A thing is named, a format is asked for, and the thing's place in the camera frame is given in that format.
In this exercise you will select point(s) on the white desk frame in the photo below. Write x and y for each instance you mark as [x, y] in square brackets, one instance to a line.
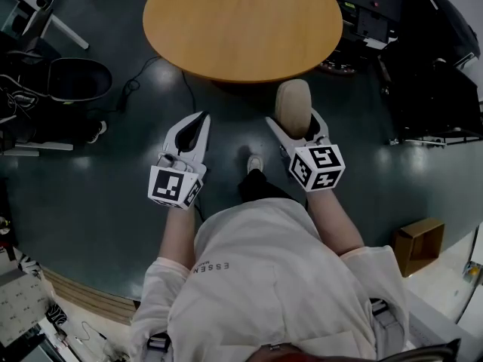
[56, 26]

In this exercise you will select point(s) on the beige slipper item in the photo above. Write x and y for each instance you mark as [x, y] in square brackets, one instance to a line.
[292, 108]

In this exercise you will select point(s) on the black electronic equipment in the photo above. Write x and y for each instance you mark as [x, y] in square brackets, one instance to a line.
[371, 6]

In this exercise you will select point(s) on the black bag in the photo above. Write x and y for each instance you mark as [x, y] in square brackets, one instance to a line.
[453, 21]

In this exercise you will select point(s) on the black equipment cart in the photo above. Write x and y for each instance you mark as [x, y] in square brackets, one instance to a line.
[434, 100]

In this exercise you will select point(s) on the person's black trouser leg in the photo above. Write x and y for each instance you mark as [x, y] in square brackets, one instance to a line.
[260, 187]

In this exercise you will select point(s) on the wooden slatted platform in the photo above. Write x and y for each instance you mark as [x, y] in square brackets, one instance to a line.
[90, 296]

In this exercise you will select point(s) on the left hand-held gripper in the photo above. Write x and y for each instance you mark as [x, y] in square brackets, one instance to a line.
[166, 187]

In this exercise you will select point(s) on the brown cardboard box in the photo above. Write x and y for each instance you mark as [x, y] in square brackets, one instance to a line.
[419, 245]

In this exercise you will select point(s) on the black power strip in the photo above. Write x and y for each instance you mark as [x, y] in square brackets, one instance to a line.
[337, 66]

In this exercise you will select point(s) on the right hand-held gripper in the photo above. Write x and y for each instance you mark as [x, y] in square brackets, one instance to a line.
[320, 168]

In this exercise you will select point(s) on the person's white shoe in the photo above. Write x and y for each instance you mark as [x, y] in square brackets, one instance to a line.
[254, 163]

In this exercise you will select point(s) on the black and white sneaker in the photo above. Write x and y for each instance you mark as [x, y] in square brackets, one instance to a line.
[97, 131]

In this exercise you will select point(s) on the person's left forearm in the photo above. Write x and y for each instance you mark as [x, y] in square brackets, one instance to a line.
[177, 232]

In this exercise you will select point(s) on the person's right forearm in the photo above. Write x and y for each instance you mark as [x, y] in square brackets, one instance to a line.
[336, 221]

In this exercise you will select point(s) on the person's white t-shirt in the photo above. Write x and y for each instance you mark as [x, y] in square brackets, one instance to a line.
[271, 285]

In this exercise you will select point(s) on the round wooden table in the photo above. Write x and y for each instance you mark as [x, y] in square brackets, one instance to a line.
[241, 32]

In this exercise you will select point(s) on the yellow small object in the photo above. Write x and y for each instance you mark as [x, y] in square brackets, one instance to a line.
[473, 270]

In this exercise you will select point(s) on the white printed board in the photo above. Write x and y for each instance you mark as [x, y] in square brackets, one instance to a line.
[19, 304]

